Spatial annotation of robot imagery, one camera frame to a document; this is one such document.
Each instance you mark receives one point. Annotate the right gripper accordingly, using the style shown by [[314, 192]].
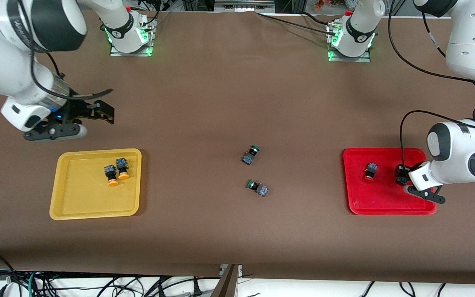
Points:
[[76, 109]]

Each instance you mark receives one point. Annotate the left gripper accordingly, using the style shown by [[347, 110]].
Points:
[[401, 170]]

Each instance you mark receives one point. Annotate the yellow mushroom push button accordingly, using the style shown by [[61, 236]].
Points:
[[121, 164], [110, 171]]

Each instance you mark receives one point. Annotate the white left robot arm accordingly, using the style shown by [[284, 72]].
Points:
[[460, 156]]

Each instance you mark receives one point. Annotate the red plastic tray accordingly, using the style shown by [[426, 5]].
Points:
[[386, 202]]

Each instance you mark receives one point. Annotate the yellow plastic tray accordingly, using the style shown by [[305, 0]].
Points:
[[81, 198]]

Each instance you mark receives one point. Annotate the brown table cover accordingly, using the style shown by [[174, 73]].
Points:
[[221, 82]]

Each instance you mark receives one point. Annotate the green mushroom push button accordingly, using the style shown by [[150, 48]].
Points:
[[262, 190], [248, 159]]

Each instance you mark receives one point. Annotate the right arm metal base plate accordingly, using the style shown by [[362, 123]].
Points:
[[132, 53]]

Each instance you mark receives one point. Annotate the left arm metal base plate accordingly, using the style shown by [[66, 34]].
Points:
[[349, 60]]

